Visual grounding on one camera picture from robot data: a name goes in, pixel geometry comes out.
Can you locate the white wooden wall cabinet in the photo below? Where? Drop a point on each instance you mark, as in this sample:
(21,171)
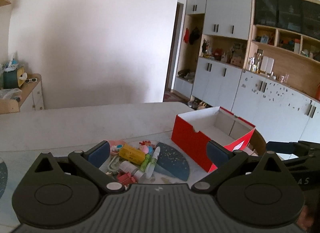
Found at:
(220,15)

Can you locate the light wooden box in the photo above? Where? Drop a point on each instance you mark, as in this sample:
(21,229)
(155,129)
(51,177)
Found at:
(8,107)

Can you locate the red plush item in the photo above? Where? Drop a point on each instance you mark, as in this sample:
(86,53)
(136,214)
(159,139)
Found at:
(217,52)

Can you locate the small yellow carton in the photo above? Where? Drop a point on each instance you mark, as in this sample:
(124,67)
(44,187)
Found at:
(131,154)

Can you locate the dark blue speckled placemat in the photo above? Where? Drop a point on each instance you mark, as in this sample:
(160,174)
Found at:
(2,178)
(172,162)

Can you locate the small pink toy box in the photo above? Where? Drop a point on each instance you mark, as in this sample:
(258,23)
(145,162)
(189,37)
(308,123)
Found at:
(125,178)

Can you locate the red hanging garment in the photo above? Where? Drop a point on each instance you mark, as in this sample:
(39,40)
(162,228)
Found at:
(186,35)

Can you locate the white blue cartoon charm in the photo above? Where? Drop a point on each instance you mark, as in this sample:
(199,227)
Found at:
(119,147)

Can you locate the black hanging bag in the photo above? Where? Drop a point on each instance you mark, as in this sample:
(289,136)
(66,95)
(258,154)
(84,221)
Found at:
(194,35)

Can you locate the green yellow tissue box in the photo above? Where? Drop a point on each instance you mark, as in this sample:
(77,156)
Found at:
(11,79)

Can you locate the printed white table mat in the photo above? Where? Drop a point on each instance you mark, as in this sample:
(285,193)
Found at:
(30,155)

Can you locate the oval grey tin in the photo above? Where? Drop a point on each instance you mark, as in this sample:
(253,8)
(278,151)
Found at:
(114,165)

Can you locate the clear glass bottle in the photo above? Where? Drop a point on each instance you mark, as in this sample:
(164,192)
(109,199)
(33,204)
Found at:
(252,64)

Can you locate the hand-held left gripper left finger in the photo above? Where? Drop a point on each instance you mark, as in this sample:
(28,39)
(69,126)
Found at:
(98,153)

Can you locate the white sunglasses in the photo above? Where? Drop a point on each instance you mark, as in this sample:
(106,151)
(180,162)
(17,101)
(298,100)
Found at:
(31,80)

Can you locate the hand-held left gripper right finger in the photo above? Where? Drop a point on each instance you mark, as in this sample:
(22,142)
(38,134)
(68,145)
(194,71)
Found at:
(217,151)

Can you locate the wooden blocks toy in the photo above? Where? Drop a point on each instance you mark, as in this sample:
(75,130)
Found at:
(237,60)

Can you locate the dark shoes pile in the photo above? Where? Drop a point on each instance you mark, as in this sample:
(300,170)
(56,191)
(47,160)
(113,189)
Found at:
(186,74)

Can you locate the white blue plastic bundle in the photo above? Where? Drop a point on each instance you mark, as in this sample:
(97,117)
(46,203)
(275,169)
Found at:
(10,62)

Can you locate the pink cartoon charm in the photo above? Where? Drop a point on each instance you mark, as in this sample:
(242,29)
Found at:
(144,149)

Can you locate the red orange cartoon charm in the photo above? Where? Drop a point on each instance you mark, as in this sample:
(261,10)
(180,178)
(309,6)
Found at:
(145,143)

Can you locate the dark figurine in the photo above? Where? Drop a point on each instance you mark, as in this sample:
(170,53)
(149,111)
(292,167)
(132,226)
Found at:
(205,46)

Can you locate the white canister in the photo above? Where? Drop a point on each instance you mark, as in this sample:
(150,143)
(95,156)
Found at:
(264,64)
(270,65)

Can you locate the silver shoe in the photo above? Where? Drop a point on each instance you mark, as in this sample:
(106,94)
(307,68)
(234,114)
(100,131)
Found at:
(192,104)

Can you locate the wooden wall shelf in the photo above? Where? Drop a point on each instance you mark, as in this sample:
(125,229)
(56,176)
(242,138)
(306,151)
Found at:
(5,2)

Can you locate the clear plastic bag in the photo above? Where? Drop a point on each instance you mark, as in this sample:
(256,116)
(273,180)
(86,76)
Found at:
(8,94)

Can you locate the clear glass cup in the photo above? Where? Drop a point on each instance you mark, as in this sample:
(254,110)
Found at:
(285,78)

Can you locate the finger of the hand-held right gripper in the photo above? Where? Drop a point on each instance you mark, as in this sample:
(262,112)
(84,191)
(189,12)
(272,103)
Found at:
(280,147)
(296,162)

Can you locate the white wooden-top sideboard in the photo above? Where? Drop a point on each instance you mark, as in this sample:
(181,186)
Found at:
(35,97)

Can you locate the brown wooden door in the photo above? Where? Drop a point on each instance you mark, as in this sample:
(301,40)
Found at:
(176,47)

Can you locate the pink heart-shaped dish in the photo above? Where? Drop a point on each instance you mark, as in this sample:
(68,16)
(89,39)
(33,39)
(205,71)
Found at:
(117,143)

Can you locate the patterned red rug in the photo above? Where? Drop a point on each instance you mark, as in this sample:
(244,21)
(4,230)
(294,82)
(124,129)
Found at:
(170,96)

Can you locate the red cardboard box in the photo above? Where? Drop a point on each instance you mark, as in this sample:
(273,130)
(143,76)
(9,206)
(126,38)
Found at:
(190,142)

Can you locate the white green printed tube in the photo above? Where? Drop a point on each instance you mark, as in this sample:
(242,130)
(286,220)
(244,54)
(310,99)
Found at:
(153,164)

